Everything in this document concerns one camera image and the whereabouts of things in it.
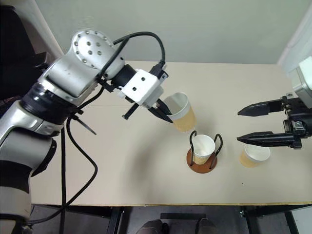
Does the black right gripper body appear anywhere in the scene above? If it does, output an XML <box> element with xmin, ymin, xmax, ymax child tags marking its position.
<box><xmin>280</xmin><ymin>92</ymin><xmax>312</xmax><ymax>149</ymax></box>

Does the black looping arm cable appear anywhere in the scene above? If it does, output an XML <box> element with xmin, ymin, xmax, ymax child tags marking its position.
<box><xmin>66</xmin><ymin>116</ymin><xmax>99</xmax><ymax>209</ymax></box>

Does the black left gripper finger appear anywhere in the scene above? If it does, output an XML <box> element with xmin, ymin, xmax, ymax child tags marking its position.
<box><xmin>148</xmin><ymin>105</ymin><xmax>174</xmax><ymax>124</ymax></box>
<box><xmin>156</xmin><ymin>97</ymin><xmax>173</xmax><ymax>116</ymax></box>

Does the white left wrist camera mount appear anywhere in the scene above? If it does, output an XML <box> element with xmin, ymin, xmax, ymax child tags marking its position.
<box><xmin>118</xmin><ymin>69</ymin><xmax>165</xmax><ymax>107</ymax></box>

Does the black zip tie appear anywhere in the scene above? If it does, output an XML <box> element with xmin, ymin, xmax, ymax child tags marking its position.
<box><xmin>69</xmin><ymin>109</ymin><xmax>98</xmax><ymax>136</ymax></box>

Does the black metal table frame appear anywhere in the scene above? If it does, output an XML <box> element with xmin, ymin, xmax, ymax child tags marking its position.
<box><xmin>30</xmin><ymin>204</ymin><xmax>312</xmax><ymax>234</ymax></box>

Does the tan ribbed paper cup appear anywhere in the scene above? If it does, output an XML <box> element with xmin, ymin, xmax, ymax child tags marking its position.
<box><xmin>192</xmin><ymin>134</ymin><xmax>216</xmax><ymax>165</ymax></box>
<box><xmin>163</xmin><ymin>92</ymin><xmax>197</xmax><ymax>134</ymax></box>
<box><xmin>239</xmin><ymin>144</ymin><xmax>272</xmax><ymax>169</ymax></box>

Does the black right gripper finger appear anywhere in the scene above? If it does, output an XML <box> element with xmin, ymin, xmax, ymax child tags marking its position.
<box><xmin>236</xmin><ymin>131</ymin><xmax>296</xmax><ymax>148</ymax></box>
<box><xmin>237</xmin><ymin>98</ymin><xmax>284</xmax><ymax>117</ymax></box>

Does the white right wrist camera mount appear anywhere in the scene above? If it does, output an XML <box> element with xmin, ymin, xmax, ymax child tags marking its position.
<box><xmin>292</xmin><ymin>56</ymin><xmax>312</xmax><ymax>109</ymax></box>

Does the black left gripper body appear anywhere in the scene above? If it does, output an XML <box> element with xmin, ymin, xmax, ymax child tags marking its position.
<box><xmin>122</xmin><ymin>63</ymin><xmax>169</xmax><ymax>120</ymax></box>

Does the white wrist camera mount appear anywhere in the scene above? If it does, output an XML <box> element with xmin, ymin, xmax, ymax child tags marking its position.
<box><xmin>292</xmin><ymin>56</ymin><xmax>312</xmax><ymax>109</ymax></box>
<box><xmin>118</xmin><ymin>69</ymin><xmax>165</xmax><ymax>107</ymax></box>

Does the dark rounded shape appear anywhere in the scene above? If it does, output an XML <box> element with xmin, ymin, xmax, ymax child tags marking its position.
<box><xmin>198</xmin><ymin>217</ymin><xmax>216</xmax><ymax>234</ymax></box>
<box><xmin>138</xmin><ymin>219</ymin><xmax>169</xmax><ymax>234</ymax></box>

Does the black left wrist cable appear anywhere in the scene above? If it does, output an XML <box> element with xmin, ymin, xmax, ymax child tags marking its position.
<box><xmin>98</xmin><ymin>31</ymin><xmax>167</xmax><ymax>81</ymax></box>

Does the black straight arm cable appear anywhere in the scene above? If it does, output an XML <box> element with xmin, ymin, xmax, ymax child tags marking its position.
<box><xmin>59</xmin><ymin>125</ymin><xmax>69</xmax><ymax>220</ymax></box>

